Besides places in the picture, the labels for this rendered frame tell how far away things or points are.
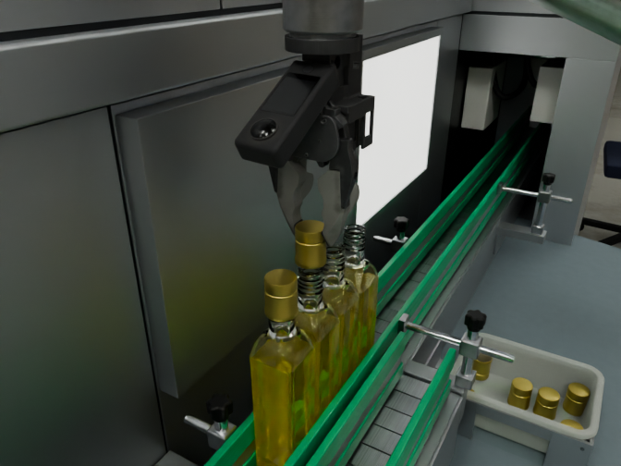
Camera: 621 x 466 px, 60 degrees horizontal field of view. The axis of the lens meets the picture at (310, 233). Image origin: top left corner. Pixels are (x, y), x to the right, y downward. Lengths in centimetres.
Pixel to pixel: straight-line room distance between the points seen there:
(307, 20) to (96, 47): 18
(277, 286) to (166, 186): 15
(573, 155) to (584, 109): 12
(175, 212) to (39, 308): 16
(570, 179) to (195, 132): 117
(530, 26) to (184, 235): 112
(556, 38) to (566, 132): 23
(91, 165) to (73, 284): 11
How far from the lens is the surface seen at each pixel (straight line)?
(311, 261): 58
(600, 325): 132
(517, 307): 131
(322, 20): 50
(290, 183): 56
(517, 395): 100
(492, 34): 153
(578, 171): 157
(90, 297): 57
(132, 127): 53
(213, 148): 61
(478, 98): 169
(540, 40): 151
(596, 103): 152
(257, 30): 67
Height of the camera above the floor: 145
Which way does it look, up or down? 27 degrees down
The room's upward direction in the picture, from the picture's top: straight up
